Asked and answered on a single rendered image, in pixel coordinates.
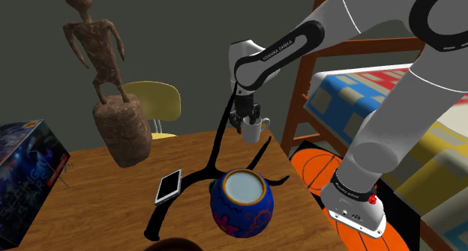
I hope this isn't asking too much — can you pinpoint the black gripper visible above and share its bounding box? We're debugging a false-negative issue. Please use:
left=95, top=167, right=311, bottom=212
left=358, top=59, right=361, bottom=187
left=229, top=94, right=262, bottom=135

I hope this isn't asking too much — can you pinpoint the white mug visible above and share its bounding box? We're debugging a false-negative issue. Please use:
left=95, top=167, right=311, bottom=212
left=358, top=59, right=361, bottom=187
left=241, top=116, right=272, bottom=145

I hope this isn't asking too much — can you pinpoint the black branch-shaped ornament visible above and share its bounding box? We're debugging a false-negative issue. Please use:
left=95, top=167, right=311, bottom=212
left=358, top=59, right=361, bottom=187
left=143, top=83, right=291, bottom=242

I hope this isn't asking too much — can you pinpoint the orange and black robot stand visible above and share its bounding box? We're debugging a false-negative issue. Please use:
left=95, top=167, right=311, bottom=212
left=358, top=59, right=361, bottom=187
left=289, top=139, right=422, bottom=251

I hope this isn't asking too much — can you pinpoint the yellow chair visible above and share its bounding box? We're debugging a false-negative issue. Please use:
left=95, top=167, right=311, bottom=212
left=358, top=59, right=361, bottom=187
left=121, top=81, right=182, bottom=140

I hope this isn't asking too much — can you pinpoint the blue patterned round vase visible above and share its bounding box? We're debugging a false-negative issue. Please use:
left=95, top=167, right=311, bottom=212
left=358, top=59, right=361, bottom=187
left=208, top=168, right=275, bottom=239

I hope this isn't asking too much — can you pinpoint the white-edged black phone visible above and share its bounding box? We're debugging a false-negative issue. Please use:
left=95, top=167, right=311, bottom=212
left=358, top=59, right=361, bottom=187
left=154, top=169, right=183, bottom=207

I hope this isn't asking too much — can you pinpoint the brown human figure statue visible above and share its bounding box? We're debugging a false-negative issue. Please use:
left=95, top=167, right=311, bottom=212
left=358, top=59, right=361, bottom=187
left=61, top=0, right=153, bottom=169

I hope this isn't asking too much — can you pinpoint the wooden table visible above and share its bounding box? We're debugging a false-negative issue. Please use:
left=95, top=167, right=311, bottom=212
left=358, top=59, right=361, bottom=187
left=6, top=127, right=349, bottom=251

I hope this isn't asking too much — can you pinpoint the wooden bed with patchwork blanket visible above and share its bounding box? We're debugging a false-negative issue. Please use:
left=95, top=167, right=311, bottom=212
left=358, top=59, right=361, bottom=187
left=279, top=0, right=468, bottom=251

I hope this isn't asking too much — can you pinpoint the dark blue starry box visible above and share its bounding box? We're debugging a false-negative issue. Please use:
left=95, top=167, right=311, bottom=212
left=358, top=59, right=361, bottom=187
left=0, top=119, right=71, bottom=250

